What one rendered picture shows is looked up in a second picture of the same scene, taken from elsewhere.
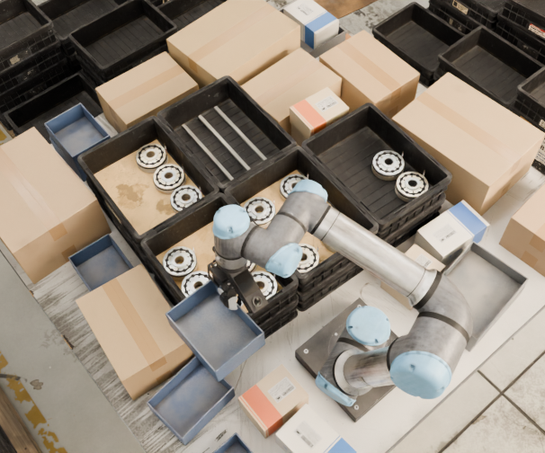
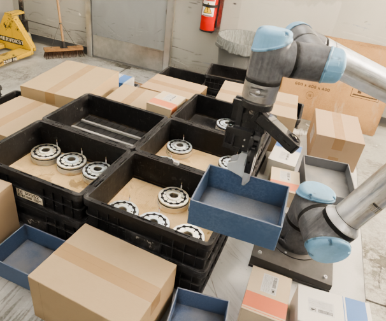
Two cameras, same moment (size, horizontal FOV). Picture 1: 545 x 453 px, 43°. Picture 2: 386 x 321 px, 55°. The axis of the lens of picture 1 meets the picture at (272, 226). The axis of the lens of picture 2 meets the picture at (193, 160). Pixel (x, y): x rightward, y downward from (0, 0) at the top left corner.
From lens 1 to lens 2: 1.23 m
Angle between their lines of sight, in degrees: 35
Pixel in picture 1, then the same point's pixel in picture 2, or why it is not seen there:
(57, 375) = not seen: outside the picture
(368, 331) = (323, 193)
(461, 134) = not seen: hidden behind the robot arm
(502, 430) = not seen: hidden behind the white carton
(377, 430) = (346, 290)
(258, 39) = (94, 79)
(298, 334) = (237, 249)
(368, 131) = (199, 116)
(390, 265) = not seen: outside the picture
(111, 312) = (78, 271)
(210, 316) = (220, 204)
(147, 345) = (137, 286)
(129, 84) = not seen: outside the picture
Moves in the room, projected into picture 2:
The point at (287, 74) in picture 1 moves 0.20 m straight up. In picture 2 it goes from (125, 95) to (126, 55)
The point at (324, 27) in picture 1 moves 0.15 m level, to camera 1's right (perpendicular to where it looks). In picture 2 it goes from (127, 80) to (150, 78)
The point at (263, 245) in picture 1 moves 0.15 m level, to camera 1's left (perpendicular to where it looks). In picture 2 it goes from (316, 47) to (262, 53)
